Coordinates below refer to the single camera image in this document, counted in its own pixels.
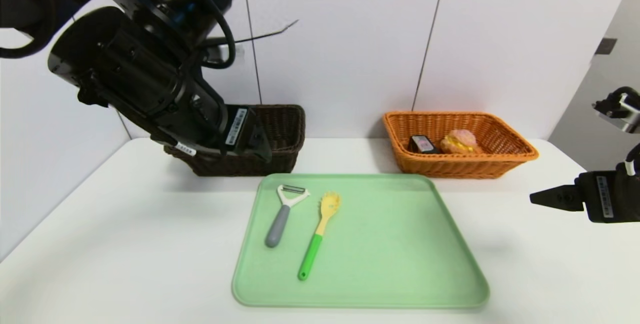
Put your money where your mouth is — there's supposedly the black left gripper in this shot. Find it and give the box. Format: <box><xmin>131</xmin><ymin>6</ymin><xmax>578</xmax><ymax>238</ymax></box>
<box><xmin>178</xmin><ymin>79</ymin><xmax>273</xmax><ymax>164</ymax></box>

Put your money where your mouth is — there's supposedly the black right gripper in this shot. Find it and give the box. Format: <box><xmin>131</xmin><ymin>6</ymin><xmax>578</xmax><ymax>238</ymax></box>
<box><xmin>529</xmin><ymin>170</ymin><xmax>640</xmax><ymax>223</ymax></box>

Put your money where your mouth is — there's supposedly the pink yellow bun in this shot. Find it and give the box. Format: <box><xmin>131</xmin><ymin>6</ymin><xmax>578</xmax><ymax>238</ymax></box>
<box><xmin>440</xmin><ymin>129</ymin><xmax>484</xmax><ymax>155</ymax></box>

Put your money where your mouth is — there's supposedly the black strawberry gum box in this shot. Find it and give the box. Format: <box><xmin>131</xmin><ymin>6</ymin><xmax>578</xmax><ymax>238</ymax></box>
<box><xmin>407</xmin><ymin>135</ymin><xmax>440</xmax><ymax>155</ymax></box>

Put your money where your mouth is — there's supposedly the dark brown wicker basket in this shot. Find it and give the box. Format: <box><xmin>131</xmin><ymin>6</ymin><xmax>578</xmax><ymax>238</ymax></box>
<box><xmin>165</xmin><ymin>105</ymin><xmax>306</xmax><ymax>177</ymax></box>

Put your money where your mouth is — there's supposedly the orange wicker basket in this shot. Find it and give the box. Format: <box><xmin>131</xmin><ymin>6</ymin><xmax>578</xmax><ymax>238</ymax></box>
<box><xmin>383</xmin><ymin>111</ymin><xmax>540</xmax><ymax>179</ymax></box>

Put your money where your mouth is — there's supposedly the light green plastic tray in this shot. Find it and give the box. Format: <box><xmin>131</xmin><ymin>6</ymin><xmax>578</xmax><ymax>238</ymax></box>
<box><xmin>231</xmin><ymin>173</ymin><xmax>491</xmax><ymax>309</ymax></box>

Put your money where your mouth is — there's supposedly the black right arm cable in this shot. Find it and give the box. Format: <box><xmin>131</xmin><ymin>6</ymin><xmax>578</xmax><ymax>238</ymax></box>
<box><xmin>622</xmin><ymin>143</ymin><xmax>640</xmax><ymax>175</ymax></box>

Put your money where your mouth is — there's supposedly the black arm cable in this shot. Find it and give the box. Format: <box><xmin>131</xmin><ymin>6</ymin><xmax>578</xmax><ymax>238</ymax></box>
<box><xmin>622</xmin><ymin>143</ymin><xmax>640</xmax><ymax>175</ymax></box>
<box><xmin>197</xmin><ymin>0</ymin><xmax>237</xmax><ymax>70</ymax></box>

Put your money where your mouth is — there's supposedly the white peeler grey handle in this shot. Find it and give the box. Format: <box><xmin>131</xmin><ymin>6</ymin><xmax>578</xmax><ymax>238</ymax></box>
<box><xmin>265</xmin><ymin>185</ymin><xmax>311</xmax><ymax>248</ymax></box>

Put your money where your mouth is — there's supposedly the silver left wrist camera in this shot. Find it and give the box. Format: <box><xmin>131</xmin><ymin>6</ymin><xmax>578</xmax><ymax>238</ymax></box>
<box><xmin>207</xmin><ymin>43</ymin><xmax>247</xmax><ymax>68</ymax></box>

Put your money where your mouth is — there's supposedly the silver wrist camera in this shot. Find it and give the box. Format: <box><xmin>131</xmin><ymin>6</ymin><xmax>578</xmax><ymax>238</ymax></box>
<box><xmin>207</xmin><ymin>43</ymin><xmax>247</xmax><ymax>68</ymax></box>
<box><xmin>592</xmin><ymin>86</ymin><xmax>640</xmax><ymax>134</ymax></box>

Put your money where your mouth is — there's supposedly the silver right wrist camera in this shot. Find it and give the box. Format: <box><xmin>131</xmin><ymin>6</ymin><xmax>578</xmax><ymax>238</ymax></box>
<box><xmin>592</xmin><ymin>86</ymin><xmax>640</xmax><ymax>134</ymax></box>

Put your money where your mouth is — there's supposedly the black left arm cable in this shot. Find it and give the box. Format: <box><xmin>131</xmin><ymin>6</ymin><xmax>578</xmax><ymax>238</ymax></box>
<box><xmin>197</xmin><ymin>0</ymin><xmax>237</xmax><ymax>70</ymax></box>

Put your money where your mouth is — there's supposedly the yellow pasta fork green handle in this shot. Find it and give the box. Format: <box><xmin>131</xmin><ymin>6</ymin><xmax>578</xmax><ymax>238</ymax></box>
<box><xmin>298</xmin><ymin>192</ymin><xmax>342</xmax><ymax>281</ymax></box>

